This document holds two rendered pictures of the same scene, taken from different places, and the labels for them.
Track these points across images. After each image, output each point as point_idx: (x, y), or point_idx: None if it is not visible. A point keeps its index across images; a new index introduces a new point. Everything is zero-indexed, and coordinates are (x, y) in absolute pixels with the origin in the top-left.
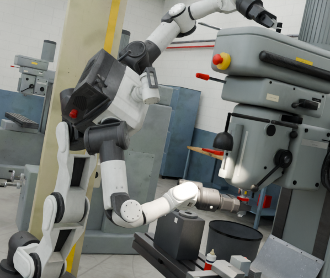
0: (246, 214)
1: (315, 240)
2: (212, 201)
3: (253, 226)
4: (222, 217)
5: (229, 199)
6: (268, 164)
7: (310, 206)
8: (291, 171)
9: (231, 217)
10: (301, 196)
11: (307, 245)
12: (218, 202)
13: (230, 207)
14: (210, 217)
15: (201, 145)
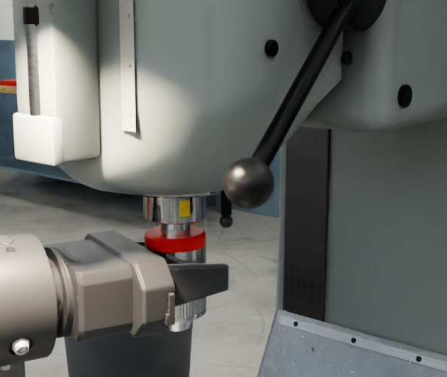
0: (134, 202)
1: None
2: (19, 311)
3: (154, 224)
4: (84, 224)
5: (113, 272)
6: (281, 27)
7: (421, 178)
8: (382, 42)
9: (104, 218)
10: (371, 146)
11: (436, 328)
12: (57, 308)
13: (129, 310)
14: (57, 230)
15: None
